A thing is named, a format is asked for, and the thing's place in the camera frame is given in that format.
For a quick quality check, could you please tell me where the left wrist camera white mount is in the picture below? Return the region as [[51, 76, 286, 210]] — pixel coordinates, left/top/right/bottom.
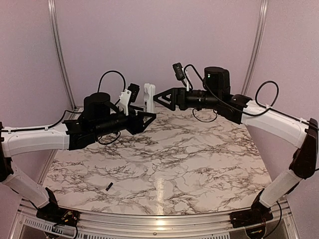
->
[[117, 83, 140, 116]]

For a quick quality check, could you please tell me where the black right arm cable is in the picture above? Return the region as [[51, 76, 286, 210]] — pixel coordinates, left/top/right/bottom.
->
[[183, 64, 311, 124]]

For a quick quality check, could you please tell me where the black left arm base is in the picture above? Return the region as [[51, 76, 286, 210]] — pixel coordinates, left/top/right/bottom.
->
[[36, 187, 80, 227]]

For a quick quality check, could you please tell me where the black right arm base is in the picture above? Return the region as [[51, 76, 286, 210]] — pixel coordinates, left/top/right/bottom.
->
[[230, 195, 274, 228]]

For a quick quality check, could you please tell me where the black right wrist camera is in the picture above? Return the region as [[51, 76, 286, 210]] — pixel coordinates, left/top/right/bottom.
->
[[172, 62, 185, 81]]

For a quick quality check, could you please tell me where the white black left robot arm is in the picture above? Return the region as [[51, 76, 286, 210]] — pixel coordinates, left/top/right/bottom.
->
[[0, 90, 157, 222]]

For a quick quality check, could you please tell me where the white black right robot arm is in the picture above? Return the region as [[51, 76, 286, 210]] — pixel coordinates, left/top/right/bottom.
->
[[153, 67, 319, 223]]

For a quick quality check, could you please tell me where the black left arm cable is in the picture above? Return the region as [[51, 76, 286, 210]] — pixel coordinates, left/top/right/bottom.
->
[[0, 70, 127, 132]]

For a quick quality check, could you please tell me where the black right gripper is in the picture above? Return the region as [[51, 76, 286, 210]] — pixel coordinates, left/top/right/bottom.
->
[[154, 87, 221, 111]]

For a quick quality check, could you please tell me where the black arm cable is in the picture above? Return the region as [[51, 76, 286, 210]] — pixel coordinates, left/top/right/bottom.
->
[[0, 70, 127, 132], [183, 64, 311, 124]]

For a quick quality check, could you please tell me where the dark blue battery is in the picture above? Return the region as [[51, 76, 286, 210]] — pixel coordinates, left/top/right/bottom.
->
[[106, 182, 113, 191]]

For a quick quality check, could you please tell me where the left aluminium frame post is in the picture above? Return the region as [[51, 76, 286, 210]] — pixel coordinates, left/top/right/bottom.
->
[[47, 0, 76, 110]]

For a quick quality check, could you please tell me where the white air conditioner remote control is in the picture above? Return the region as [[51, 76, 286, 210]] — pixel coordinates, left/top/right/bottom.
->
[[144, 83, 156, 113]]

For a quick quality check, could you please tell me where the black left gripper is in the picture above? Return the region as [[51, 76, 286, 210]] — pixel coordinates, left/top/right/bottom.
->
[[93, 104, 157, 137]]

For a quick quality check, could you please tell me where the aluminium frame post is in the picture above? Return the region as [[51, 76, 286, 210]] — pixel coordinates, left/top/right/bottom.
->
[[241, 0, 269, 95], [47, 0, 76, 110]]

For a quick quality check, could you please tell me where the right aluminium frame post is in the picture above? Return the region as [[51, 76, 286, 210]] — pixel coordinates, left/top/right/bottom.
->
[[241, 0, 269, 95]]

